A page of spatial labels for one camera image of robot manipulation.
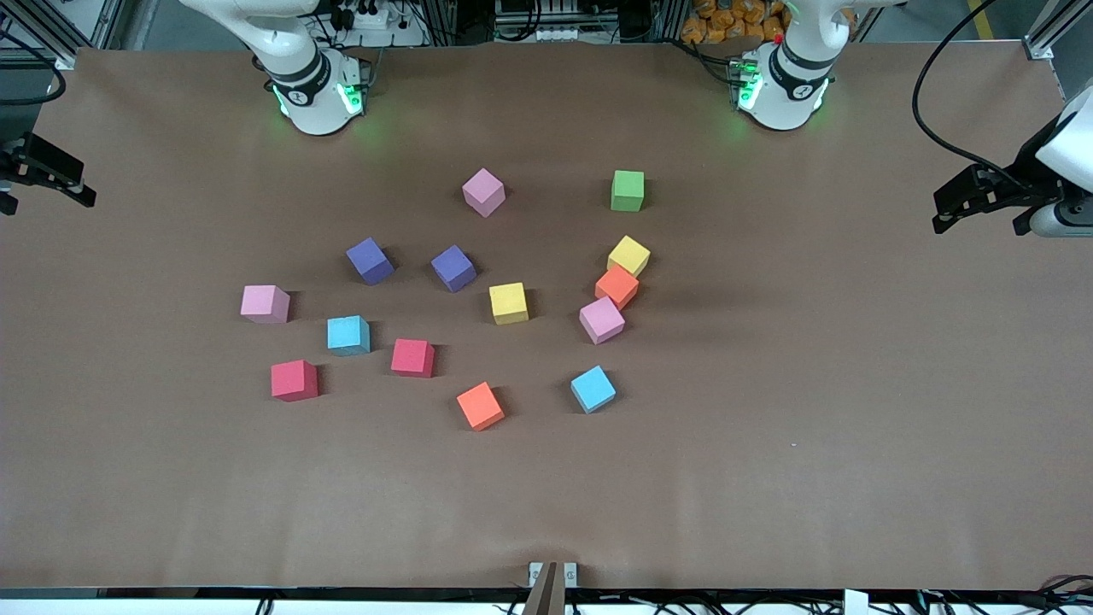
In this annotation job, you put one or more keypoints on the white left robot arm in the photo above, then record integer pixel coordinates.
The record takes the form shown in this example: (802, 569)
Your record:
(781, 85)

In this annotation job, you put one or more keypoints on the orange snack packets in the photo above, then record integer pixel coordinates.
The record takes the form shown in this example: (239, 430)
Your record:
(726, 21)

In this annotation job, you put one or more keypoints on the orange foam cube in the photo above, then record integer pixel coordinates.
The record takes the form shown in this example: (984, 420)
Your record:
(480, 406)
(616, 286)

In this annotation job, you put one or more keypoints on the brown wooden stick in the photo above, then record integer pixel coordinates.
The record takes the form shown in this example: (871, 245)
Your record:
(546, 594)

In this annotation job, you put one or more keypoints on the small metal bracket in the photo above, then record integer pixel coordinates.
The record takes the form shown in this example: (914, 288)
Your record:
(534, 572)

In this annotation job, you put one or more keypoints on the white power strip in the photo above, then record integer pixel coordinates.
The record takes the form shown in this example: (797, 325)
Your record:
(393, 34)

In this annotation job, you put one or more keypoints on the purple foam cube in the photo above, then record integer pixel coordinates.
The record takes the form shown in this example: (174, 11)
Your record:
(370, 260)
(452, 267)

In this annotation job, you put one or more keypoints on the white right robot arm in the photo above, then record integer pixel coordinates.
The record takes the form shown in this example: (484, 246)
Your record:
(316, 94)

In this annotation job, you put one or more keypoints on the grey equipment box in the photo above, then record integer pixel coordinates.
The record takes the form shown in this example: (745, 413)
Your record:
(546, 17)

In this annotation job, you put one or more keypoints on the red foam cube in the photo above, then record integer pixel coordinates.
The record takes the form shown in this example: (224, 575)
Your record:
(412, 357)
(294, 380)

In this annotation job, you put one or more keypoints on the brown paper table cover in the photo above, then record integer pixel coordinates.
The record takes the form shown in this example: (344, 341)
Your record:
(768, 470)

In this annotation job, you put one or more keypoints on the green foam cube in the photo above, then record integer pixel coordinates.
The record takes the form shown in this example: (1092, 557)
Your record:
(628, 190)

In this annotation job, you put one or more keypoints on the pink foam cube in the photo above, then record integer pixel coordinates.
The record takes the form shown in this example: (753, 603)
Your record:
(483, 191)
(265, 303)
(602, 320)

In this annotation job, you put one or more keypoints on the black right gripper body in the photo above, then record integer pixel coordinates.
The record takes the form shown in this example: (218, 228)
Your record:
(32, 160)

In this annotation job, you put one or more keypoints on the aluminium frame profile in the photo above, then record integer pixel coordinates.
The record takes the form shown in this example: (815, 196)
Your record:
(60, 30)
(1043, 36)

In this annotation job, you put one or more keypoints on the blue foam cube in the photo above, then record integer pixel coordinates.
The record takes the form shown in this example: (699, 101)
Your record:
(348, 335)
(593, 389)

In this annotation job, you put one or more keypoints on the yellow foam cube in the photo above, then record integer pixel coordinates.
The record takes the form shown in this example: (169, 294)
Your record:
(629, 255)
(509, 303)

